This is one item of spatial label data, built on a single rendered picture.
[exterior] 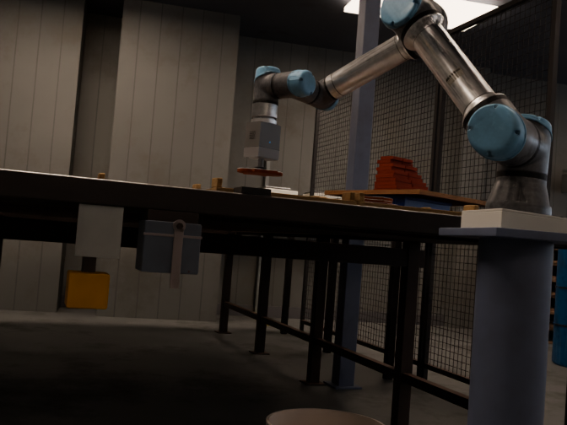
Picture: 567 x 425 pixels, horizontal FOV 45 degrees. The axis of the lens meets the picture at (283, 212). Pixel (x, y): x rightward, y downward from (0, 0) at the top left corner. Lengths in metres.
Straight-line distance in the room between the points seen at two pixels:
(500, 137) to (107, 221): 0.90
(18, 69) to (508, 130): 5.81
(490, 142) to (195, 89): 5.37
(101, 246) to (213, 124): 5.15
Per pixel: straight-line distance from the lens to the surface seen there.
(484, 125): 1.56
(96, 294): 1.59
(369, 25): 4.18
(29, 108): 6.84
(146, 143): 6.61
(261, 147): 1.96
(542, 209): 1.66
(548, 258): 1.67
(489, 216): 1.63
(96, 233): 1.61
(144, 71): 6.73
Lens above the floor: 0.80
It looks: 3 degrees up
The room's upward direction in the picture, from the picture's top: 4 degrees clockwise
